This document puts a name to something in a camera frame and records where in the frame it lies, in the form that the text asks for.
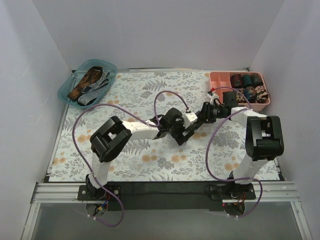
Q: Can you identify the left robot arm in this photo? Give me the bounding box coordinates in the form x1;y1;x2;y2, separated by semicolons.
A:
86;108;203;200

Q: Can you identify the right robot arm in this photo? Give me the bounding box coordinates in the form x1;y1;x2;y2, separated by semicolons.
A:
196;89;284;200

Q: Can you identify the floral table mat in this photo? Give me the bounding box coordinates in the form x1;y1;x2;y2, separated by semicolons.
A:
48;71;281;183

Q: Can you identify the dark red rolled tie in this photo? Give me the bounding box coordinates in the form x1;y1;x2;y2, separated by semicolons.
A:
230;74;243;89

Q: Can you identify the navy patterned rolled tie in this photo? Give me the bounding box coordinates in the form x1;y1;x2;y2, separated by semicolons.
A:
243;86;256;103

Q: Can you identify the pink compartment tray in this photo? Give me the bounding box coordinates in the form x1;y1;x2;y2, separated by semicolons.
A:
209;71;271;112

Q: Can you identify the teal rolled tie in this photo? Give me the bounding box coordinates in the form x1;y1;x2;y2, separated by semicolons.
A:
241;74;253;89

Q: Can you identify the black pink floral rolled tie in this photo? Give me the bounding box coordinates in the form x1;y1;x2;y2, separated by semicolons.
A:
254;85;269;104

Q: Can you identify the grey patterned tie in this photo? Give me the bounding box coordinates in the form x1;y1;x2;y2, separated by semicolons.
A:
76;71;110;106

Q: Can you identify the brown orange tie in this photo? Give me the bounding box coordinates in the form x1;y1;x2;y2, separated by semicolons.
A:
67;66;103;102

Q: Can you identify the teal plastic bin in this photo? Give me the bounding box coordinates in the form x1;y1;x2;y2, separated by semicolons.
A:
57;59;118;109

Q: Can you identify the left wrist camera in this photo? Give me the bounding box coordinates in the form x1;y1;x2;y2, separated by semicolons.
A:
182;111;198;129

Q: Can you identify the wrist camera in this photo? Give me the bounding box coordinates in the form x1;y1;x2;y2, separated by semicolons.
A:
207;88;222;106
182;111;198;129

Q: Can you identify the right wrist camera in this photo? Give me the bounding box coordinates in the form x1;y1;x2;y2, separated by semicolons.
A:
207;88;222;106

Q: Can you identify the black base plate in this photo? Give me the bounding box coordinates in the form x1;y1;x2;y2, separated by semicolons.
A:
77;181;257;211

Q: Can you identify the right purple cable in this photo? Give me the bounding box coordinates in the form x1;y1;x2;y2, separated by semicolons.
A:
205;86;263;219

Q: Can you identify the purple cable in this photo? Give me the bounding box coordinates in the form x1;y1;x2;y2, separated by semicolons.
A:
205;86;263;219
71;90;191;228

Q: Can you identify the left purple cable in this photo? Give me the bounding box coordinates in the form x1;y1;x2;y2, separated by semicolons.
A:
71;90;191;228

